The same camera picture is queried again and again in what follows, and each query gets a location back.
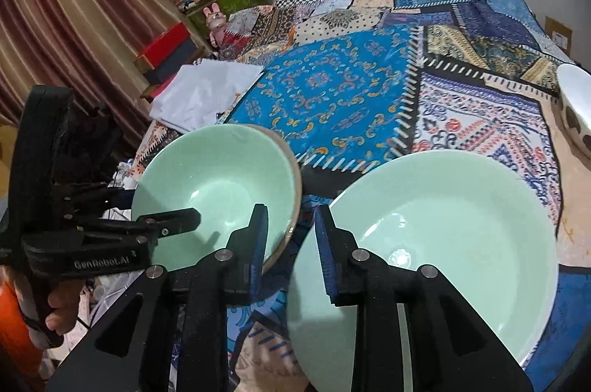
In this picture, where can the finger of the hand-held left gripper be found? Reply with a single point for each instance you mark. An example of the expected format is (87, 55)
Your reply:
(152, 226)
(92, 198)

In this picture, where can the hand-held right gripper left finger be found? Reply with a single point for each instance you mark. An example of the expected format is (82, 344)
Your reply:
(259, 244)

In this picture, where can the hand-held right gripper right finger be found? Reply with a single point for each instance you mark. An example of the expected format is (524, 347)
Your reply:
(323, 256)

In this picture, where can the green bowl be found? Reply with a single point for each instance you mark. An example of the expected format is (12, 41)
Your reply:
(217, 179)

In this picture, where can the green plate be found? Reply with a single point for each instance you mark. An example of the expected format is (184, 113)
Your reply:
(438, 235)

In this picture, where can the person's left hand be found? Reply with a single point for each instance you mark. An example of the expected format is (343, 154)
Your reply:
(67, 304)

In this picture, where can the white cloth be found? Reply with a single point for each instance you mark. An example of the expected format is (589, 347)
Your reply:
(203, 96)

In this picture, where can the striped curtain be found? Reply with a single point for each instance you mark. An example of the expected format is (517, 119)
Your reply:
(78, 13)

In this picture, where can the dark box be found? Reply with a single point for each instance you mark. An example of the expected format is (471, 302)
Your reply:
(173, 62)

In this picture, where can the red box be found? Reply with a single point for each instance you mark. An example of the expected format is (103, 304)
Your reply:
(164, 46)

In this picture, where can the patchwork blanket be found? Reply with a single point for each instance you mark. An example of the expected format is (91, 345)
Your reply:
(351, 87)

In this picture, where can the pink bunny bottle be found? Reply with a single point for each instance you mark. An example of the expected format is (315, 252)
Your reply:
(216, 25)

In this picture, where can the green box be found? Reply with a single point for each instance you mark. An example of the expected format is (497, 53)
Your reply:
(231, 2)

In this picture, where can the white bowl with brown spots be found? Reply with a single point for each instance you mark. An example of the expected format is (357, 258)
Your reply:
(575, 96)

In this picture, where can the cardboard box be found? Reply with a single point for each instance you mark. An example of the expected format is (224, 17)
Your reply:
(558, 33)

